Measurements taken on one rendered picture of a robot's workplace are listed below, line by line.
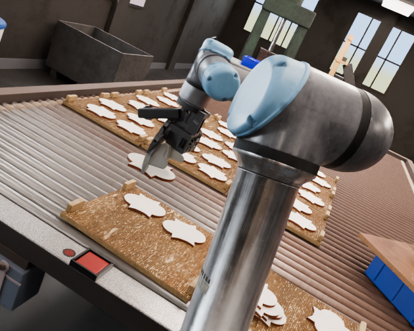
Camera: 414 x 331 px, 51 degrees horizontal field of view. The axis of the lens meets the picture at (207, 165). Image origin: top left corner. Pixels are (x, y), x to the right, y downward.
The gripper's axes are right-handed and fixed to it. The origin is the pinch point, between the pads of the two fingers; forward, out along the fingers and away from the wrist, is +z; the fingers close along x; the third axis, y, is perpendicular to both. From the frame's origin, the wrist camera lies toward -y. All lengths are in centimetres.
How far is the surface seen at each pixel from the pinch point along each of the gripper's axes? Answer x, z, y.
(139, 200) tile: 17.0, 20.1, -5.4
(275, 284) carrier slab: 20, 18, 43
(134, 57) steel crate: 363, 64, -225
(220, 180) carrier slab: 69, 19, 3
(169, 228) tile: 12.1, 19.2, 8.7
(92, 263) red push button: -17.9, 21.0, 4.5
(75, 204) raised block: -6.8, 18.9, -12.1
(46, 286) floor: 62, 117, -48
